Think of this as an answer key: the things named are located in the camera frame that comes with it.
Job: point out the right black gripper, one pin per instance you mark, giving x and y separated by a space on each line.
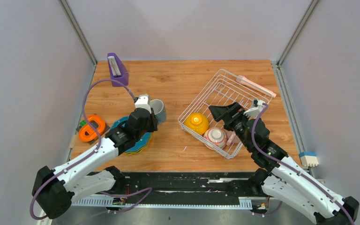
220 113

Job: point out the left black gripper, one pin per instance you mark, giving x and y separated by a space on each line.
153 126

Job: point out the blue ceramic mug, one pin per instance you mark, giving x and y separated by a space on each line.
158 107

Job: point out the green polka dot plate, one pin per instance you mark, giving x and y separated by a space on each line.
142 148

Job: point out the yellow polka dot plate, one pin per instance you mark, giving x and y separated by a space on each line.
135 153

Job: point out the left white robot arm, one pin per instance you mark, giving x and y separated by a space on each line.
55 190

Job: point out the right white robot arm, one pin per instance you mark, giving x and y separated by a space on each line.
279 176

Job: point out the pink ceramic mug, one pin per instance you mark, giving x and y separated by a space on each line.
232 138

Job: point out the white red patterned bowl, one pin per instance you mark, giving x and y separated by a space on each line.
216 136

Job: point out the yellow ribbed bowl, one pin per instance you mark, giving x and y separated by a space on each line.
197 122

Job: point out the purple metronome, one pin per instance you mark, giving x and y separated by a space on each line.
117 69

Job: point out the orange tape measure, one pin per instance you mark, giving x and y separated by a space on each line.
87 133

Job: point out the white blue toy block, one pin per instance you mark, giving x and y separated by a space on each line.
308 159

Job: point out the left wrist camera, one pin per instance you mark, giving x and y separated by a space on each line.
143 101

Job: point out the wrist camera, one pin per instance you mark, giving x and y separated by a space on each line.
143 101
256 108

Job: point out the white wire dish rack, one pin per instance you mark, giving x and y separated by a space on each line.
226 100

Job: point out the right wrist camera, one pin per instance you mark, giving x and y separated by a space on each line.
256 108

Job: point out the pink white rack handle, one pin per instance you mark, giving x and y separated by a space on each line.
246 82

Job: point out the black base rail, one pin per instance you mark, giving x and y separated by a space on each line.
194 190

